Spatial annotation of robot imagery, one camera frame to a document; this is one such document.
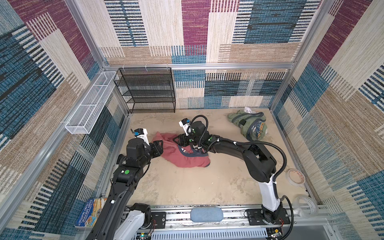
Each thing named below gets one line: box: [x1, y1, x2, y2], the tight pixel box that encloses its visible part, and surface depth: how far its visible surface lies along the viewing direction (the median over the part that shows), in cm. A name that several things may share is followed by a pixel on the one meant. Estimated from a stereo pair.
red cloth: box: [152, 132, 211, 168], surface depth 94 cm
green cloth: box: [227, 110, 268, 142], surface depth 101 cm
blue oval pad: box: [190, 206, 224, 223], surface depth 74 cm
